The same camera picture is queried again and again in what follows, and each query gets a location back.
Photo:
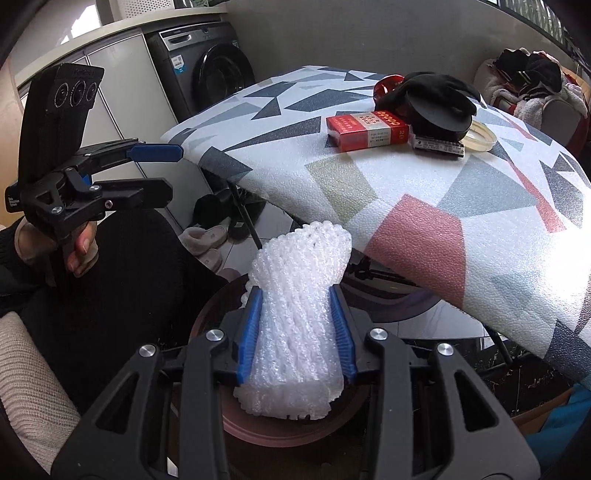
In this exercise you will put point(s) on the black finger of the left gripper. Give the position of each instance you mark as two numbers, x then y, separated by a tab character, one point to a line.
129	194

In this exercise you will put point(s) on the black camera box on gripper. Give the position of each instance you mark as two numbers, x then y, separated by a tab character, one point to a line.
57	106

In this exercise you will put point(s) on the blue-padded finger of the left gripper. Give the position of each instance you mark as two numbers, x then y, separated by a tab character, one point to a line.
99	157

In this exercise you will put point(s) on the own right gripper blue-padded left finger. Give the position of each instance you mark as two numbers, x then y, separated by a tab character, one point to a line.
222	356

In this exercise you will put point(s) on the grey front-load washing machine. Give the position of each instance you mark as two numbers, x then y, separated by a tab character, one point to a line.
199	65

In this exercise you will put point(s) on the red round object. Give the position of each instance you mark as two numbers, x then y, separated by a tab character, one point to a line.
386	85

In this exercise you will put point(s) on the chair piled with clothes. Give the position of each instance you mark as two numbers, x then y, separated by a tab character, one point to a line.
537	89

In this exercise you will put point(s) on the cream plastic jar lid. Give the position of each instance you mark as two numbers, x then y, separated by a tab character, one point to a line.
479	137

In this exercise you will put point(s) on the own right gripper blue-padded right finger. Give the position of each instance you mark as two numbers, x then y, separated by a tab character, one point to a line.
372	356

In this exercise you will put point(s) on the black shoe under table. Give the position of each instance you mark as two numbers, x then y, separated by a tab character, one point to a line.
212	209

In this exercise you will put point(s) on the small black printed packet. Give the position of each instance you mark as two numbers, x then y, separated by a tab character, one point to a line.
441	147

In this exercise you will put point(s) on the brown round trash bin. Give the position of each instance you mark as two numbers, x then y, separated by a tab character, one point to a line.
268	431

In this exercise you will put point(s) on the geometric patterned table cloth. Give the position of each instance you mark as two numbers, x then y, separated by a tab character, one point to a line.
503	235

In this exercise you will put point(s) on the black cloth glove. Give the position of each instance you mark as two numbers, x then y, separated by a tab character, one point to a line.
438	90

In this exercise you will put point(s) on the red cigarette box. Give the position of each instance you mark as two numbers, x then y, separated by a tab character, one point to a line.
362	131

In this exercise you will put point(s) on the grey fluffy slipper far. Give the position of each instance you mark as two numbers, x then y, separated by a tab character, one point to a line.
198	241

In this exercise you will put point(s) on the black folding table leg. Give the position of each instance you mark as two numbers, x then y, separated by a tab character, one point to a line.
245	215

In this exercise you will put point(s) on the grey fluffy slipper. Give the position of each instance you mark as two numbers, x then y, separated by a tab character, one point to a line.
211	259
198	241

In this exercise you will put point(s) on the white foam fruit net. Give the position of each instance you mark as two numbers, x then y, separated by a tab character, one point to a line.
296	372

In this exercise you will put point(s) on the grey fluffy slipper near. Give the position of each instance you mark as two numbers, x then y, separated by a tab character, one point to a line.
211	259

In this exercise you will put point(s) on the person's left hand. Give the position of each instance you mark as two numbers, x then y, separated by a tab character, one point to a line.
30	244

